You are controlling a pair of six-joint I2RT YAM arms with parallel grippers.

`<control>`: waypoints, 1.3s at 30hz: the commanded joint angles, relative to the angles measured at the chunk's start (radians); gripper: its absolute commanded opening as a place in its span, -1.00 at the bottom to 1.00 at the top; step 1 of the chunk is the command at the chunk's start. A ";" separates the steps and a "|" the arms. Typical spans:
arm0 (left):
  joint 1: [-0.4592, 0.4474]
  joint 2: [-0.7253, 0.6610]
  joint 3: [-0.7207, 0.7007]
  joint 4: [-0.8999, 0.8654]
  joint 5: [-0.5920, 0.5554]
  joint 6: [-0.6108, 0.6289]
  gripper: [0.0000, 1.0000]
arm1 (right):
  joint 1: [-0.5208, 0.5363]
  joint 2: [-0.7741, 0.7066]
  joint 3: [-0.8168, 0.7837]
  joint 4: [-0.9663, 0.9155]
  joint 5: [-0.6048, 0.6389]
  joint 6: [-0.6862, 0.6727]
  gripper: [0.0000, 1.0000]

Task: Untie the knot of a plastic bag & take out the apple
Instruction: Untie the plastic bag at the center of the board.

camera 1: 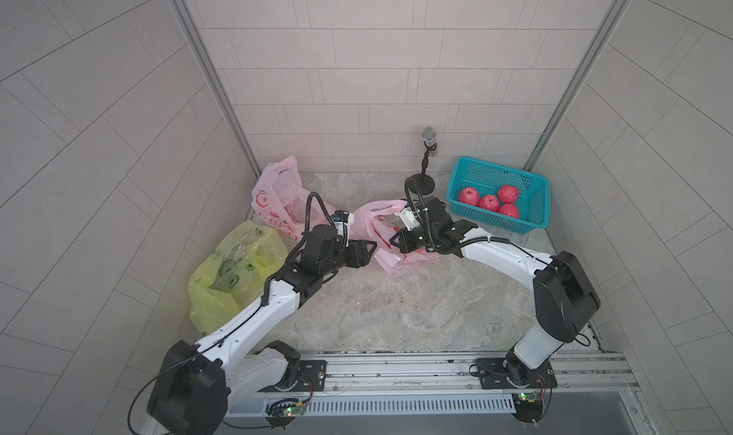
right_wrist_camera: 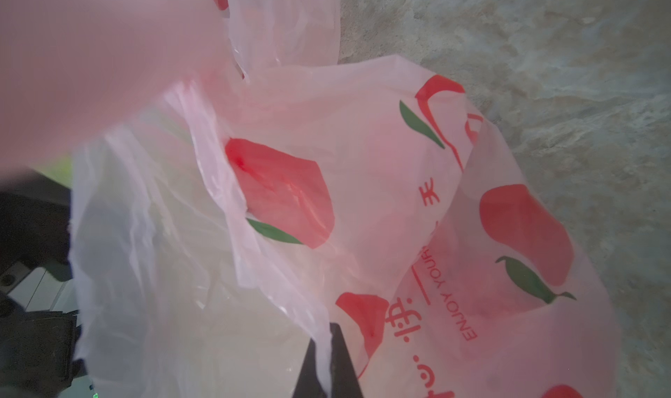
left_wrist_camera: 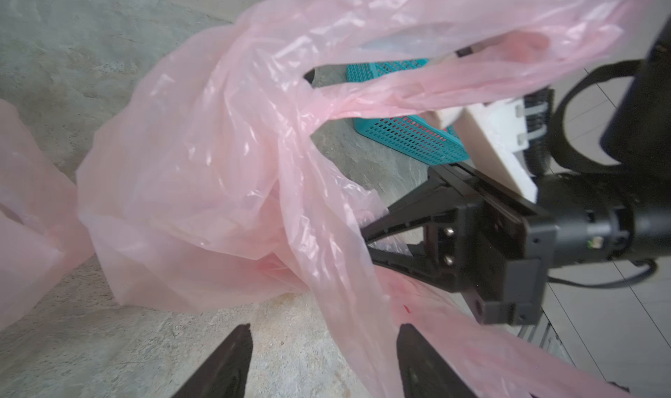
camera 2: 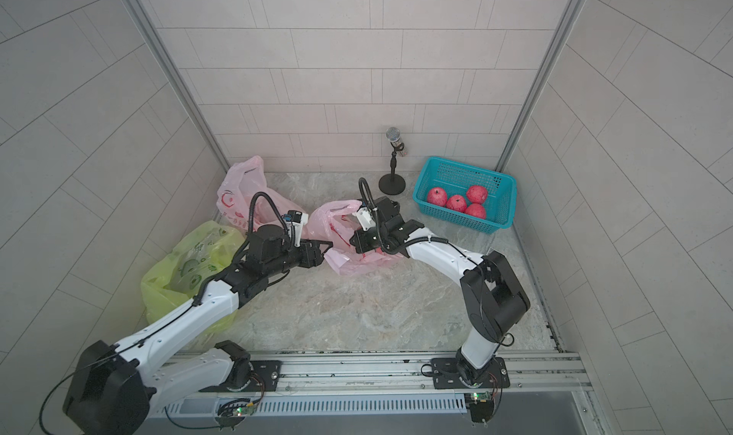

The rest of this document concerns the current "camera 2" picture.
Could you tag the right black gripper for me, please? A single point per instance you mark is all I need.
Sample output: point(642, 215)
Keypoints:
point(364, 244)

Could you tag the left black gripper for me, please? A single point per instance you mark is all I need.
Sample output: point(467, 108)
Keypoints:
point(315, 258)

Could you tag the plain pink plastic bag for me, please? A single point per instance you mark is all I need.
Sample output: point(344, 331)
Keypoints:
point(335, 222)

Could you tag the red apple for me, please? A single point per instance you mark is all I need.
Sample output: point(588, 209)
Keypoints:
point(437, 197)
point(477, 194)
point(457, 203)
point(476, 210)

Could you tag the pink strawberry print plastic bag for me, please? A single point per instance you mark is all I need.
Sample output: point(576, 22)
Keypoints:
point(241, 183)

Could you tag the yellow-green plastic bag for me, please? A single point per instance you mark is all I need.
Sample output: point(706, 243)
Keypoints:
point(177, 277)

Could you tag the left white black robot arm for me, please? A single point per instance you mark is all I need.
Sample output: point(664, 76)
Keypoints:
point(116, 386)

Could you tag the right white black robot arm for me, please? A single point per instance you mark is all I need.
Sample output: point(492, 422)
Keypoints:
point(494, 298)

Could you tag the microphone on black stand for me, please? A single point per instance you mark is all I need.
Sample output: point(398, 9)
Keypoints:
point(392, 183)

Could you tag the teal plastic basket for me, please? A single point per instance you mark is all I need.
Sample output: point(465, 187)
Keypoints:
point(456, 179)

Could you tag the right circuit board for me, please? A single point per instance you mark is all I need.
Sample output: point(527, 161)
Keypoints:
point(481, 407)

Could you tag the circuit board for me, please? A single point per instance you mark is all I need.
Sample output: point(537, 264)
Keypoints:
point(481, 407)
point(233, 413)

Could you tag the left circuit board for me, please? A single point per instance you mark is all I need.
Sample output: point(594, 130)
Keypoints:
point(233, 413)

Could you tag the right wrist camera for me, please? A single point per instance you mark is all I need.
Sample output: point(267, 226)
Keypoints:
point(365, 218)

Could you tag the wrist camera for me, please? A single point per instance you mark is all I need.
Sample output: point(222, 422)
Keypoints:
point(298, 218)
point(365, 218)

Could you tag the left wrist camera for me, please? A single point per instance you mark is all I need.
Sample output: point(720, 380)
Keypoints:
point(298, 218)

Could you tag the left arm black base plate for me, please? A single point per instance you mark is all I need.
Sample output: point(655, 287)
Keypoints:
point(269, 373)

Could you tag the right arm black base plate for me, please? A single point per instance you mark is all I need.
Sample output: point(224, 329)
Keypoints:
point(452, 373)

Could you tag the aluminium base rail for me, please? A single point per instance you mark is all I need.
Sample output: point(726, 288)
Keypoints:
point(351, 373)

